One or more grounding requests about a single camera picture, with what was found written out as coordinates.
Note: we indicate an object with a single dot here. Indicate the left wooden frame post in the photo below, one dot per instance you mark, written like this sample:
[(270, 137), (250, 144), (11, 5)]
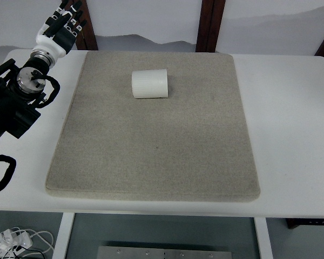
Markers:
[(87, 39)]

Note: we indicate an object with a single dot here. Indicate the white table leg right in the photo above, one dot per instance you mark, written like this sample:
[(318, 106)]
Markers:
[(264, 244)]

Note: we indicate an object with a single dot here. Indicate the white table leg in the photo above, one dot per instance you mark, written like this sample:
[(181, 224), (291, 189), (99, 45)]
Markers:
[(63, 236), (264, 244)]

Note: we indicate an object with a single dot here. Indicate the white ribbed cup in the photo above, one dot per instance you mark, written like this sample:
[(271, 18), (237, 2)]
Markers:
[(148, 84)]

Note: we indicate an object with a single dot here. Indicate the white power strip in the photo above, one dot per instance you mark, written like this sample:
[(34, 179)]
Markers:
[(14, 241)]

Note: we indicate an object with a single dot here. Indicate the white robotic hand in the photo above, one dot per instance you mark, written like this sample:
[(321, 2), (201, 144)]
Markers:
[(53, 39)]

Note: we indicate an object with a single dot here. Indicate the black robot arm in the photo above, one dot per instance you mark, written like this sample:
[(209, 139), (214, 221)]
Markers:
[(24, 90)]

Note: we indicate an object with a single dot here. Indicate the metal base plate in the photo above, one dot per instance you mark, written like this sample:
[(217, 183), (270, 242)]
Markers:
[(112, 252)]

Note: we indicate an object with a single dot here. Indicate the middle wooden frame post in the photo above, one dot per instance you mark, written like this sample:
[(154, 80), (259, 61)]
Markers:
[(211, 14)]

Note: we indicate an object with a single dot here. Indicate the grey felt mat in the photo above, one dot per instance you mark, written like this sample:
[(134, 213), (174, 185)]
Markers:
[(191, 146)]

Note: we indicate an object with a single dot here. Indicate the white table leg left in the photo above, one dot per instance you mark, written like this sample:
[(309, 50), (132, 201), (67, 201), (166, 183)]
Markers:
[(63, 236)]

